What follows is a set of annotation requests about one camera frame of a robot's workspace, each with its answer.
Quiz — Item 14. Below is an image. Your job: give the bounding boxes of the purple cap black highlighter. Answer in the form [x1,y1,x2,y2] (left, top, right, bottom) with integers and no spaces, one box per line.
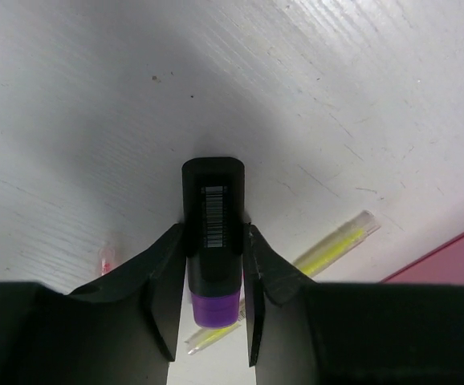
[181,157,245,329]

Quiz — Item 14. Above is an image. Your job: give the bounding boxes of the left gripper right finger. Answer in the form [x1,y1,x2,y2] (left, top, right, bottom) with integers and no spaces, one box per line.
[243,225,464,384]

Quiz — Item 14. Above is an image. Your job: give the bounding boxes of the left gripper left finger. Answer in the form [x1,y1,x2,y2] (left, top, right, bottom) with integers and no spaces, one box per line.
[0,224,185,384]

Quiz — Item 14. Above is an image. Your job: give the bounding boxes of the pink gel pen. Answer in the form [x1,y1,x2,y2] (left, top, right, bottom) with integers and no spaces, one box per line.
[98,245,117,276]

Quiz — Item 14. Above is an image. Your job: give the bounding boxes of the yellow gel pen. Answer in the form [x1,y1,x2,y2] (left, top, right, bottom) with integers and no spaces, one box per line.
[184,209,381,356]

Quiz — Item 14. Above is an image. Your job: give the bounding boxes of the pink drawer box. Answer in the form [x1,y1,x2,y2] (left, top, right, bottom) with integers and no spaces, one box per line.
[382,233,464,285]

